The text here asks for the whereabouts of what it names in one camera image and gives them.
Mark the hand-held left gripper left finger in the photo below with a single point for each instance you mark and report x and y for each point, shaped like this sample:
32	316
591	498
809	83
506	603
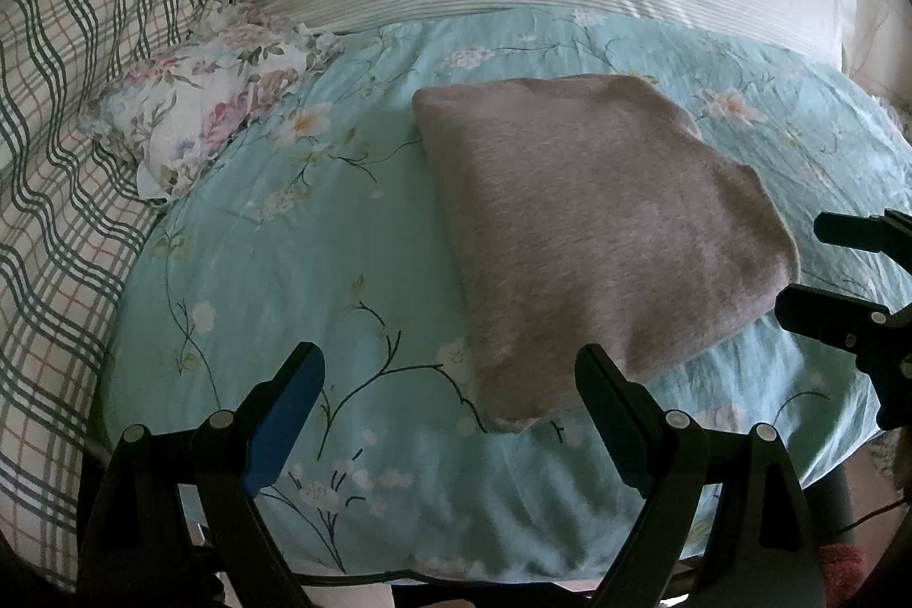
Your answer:
281	430

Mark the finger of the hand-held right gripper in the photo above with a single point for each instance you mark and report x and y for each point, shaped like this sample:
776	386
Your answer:
855	230
826	319

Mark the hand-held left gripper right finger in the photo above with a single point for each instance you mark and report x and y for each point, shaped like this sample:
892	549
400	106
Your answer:
613	408

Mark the pinkish grey garment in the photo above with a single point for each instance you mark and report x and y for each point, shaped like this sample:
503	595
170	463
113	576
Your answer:
591	223

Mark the light blue floral bedsheet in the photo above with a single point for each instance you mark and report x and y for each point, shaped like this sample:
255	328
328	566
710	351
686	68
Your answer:
285	266

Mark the red fuzzy object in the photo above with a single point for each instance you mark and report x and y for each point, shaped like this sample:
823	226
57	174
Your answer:
841	572

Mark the plaid blanket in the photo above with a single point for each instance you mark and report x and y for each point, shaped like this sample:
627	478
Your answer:
57	223

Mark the floral ruffled pillow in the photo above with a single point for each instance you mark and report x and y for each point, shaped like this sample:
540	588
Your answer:
206	95

